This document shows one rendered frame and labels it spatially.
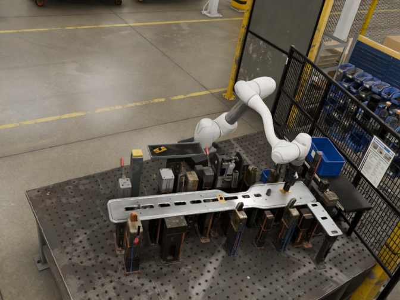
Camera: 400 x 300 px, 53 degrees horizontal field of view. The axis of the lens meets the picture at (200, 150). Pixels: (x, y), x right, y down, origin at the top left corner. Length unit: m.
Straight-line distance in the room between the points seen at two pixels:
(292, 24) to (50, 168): 3.10
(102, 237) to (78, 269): 0.27
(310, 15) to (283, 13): 0.41
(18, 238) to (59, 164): 1.00
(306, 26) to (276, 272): 2.95
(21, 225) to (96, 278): 1.44
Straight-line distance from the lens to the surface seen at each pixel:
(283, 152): 2.38
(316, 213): 2.72
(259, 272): 2.64
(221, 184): 2.74
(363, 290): 3.25
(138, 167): 2.61
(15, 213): 3.87
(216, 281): 2.52
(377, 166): 2.87
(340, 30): 6.99
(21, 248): 3.59
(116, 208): 2.41
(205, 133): 3.14
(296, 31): 4.88
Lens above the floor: 2.70
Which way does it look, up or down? 35 degrees down
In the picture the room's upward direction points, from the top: 11 degrees clockwise
